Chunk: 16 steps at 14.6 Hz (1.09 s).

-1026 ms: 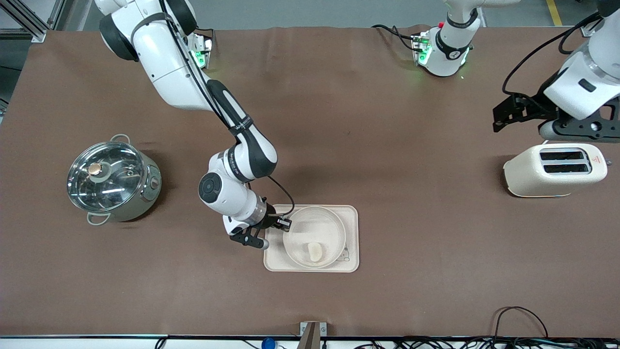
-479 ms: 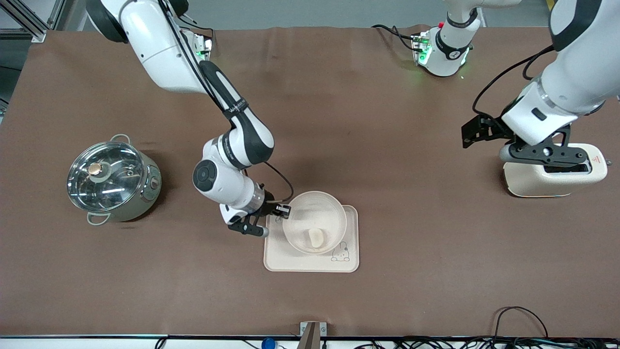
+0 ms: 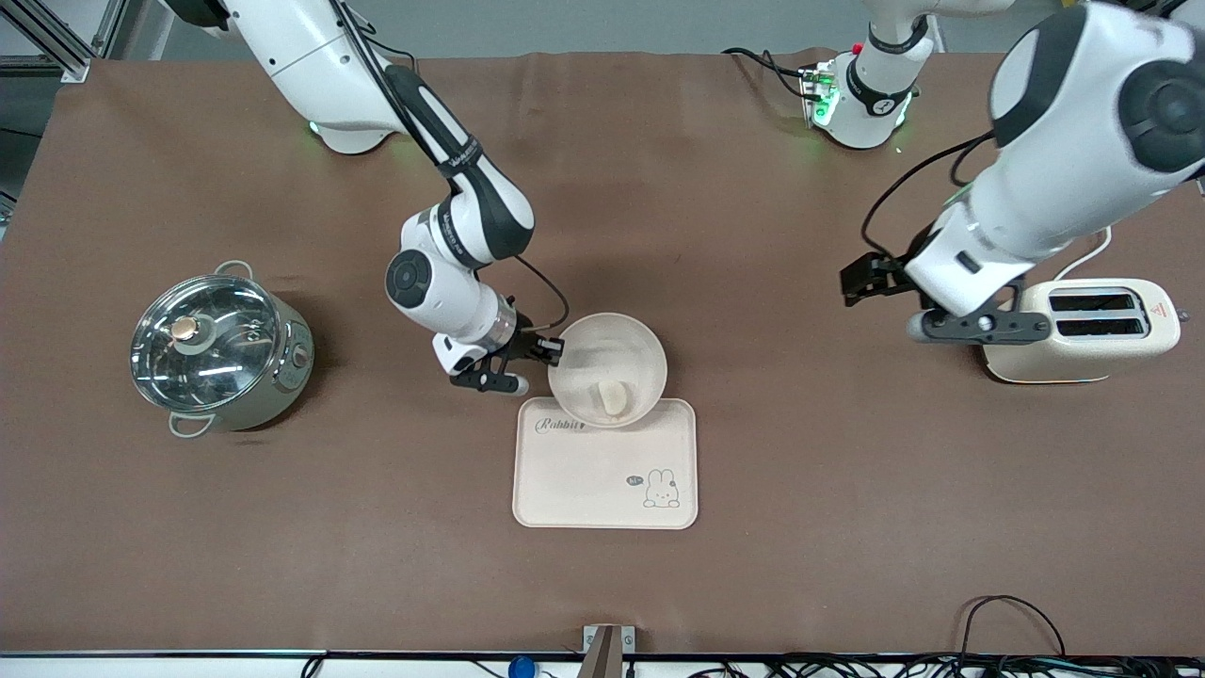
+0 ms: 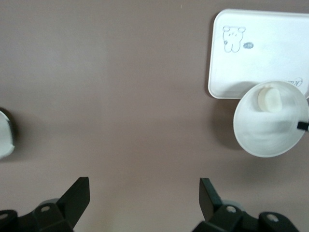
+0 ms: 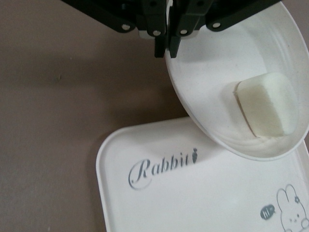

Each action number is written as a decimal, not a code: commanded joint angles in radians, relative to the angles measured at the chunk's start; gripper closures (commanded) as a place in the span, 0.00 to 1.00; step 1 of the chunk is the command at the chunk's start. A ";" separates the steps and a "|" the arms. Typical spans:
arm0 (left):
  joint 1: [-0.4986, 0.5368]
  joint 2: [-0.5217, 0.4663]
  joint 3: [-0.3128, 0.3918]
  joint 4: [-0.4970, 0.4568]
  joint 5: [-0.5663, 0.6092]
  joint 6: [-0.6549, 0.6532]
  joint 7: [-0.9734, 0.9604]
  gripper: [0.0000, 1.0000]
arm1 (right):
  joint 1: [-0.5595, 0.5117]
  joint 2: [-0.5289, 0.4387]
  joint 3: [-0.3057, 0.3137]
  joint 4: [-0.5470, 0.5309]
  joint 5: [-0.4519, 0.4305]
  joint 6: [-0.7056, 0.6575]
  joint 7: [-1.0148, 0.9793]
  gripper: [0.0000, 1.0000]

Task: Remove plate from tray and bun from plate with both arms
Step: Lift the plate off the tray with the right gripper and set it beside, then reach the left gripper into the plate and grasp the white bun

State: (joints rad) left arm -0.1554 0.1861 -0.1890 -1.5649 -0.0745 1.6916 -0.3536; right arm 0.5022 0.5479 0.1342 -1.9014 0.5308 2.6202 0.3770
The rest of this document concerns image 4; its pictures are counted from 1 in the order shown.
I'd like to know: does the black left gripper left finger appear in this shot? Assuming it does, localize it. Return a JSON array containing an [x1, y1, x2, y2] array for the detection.
[[31, 176, 91, 232]]

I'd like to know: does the white tray with bear drawing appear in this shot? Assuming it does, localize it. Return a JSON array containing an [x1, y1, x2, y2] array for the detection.
[[207, 9, 309, 100]]

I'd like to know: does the white steamed bun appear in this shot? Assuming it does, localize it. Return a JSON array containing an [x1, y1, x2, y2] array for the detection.
[[257, 87, 283, 113]]

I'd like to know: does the white round plate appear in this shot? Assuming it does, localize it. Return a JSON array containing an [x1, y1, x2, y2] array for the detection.
[[233, 81, 309, 158]]

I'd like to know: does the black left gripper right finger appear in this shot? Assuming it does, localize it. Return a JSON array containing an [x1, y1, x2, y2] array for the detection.
[[193, 177, 243, 232]]

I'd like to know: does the white two-slot toaster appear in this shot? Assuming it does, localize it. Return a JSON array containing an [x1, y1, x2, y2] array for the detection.
[[0, 108, 15, 160]]

